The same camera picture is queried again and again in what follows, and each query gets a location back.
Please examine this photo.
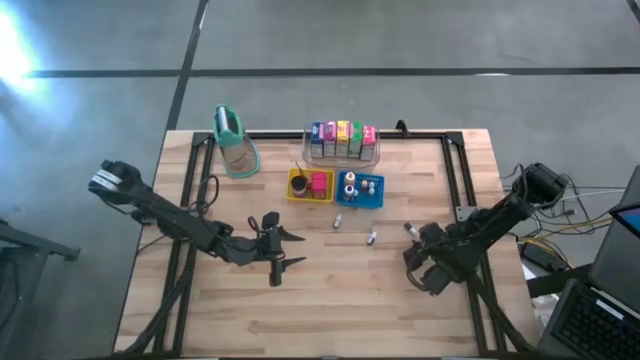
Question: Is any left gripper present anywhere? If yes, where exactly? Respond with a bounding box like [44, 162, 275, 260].
[239, 211, 307, 288]

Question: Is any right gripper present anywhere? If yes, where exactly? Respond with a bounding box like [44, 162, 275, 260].
[403, 222, 466, 296]

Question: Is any purple label spice jar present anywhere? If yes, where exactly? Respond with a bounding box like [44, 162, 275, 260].
[290, 174, 309, 199]

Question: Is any red cube block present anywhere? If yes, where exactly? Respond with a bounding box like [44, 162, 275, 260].
[310, 172, 329, 200]

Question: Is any blue Frosted Flakes cereal box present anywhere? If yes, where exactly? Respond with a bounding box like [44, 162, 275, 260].
[309, 122, 325, 159]

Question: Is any purple Raisin Bran cereal box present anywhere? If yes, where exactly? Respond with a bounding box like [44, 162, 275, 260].
[322, 121, 338, 158]

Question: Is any yellow Corn Pops cereal box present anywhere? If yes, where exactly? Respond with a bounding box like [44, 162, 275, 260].
[335, 119, 351, 158]

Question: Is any red cereal box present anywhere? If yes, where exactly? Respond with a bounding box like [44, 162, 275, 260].
[359, 124, 377, 162]

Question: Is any green cereal box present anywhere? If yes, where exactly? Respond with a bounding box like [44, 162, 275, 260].
[348, 122, 365, 160]

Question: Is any yellow plastic basket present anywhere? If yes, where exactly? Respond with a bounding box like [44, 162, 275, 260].
[285, 168, 336, 205]

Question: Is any blue plastic basket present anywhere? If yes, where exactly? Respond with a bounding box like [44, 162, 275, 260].
[335, 170, 386, 209]

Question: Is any clear plastic bin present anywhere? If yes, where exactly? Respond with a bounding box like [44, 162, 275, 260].
[302, 122, 381, 169]

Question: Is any black power supply box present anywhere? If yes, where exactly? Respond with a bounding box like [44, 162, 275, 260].
[519, 242, 557, 274]

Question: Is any grey laptop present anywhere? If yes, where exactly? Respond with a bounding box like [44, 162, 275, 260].
[537, 164, 640, 360]

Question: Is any black metal stand leg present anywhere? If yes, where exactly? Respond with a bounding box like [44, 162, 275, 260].
[0, 218, 81, 262]

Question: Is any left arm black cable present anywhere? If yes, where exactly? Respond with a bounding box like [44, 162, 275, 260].
[196, 173, 221, 217]

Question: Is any metal grater green handle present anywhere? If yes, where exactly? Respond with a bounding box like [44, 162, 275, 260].
[213, 103, 261, 179]

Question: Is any black aluminium rig frame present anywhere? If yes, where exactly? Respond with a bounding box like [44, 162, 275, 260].
[114, 129, 541, 360]

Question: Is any yellow cable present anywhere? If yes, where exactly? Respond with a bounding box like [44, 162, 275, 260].
[519, 214, 615, 251]

